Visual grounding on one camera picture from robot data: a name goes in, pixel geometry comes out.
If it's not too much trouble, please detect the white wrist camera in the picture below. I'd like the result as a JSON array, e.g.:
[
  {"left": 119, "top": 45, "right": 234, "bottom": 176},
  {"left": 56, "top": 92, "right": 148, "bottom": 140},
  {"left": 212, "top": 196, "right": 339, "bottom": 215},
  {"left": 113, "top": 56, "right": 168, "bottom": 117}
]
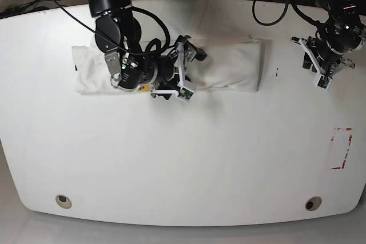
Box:
[
  {"left": 291, "top": 37, "right": 357, "bottom": 91},
  {"left": 149, "top": 35, "right": 196, "bottom": 102}
]

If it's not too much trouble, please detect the white printed T-shirt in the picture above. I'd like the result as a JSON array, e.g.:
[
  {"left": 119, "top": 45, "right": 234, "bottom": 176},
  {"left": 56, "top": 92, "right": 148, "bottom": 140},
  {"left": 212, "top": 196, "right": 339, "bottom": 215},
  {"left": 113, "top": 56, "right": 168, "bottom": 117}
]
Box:
[{"left": 71, "top": 39, "right": 266, "bottom": 95}]

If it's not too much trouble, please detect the right table cable grommet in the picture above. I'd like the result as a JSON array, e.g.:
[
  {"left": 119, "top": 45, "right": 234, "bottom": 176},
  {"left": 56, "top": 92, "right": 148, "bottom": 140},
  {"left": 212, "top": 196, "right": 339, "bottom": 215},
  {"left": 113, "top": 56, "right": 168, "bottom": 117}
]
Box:
[{"left": 305, "top": 197, "right": 322, "bottom": 211}]

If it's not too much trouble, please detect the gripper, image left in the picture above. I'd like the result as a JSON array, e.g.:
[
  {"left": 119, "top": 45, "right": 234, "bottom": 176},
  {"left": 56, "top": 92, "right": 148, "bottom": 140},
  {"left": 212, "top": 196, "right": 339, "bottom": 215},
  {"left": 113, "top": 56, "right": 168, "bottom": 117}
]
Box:
[{"left": 150, "top": 41, "right": 208, "bottom": 100}]

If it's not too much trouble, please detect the table cable grommet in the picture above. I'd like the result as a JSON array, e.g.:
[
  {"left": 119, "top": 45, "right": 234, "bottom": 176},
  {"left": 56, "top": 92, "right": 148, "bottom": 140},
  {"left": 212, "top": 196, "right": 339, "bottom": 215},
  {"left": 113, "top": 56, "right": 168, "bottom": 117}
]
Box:
[
  {"left": 305, "top": 197, "right": 322, "bottom": 211},
  {"left": 55, "top": 194, "right": 72, "bottom": 209}
]

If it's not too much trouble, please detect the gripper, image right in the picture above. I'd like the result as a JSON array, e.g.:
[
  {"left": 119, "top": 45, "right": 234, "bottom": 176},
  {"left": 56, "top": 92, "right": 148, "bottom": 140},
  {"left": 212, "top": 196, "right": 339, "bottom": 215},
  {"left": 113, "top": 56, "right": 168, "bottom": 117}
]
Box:
[{"left": 302, "top": 38, "right": 341, "bottom": 70}]

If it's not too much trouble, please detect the left table cable grommet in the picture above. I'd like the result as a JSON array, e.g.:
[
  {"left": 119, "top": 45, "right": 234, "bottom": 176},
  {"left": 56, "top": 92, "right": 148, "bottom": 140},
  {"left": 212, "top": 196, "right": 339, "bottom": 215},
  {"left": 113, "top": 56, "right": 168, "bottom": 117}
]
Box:
[{"left": 55, "top": 194, "right": 72, "bottom": 209}]

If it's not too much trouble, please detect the red tape rectangle marking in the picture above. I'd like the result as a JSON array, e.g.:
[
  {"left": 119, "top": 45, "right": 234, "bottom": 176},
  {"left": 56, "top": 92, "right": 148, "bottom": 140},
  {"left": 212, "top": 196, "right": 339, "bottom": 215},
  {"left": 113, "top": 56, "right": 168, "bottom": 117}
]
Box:
[{"left": 328, "top": 127, "right": 353, "bottom": 170}]

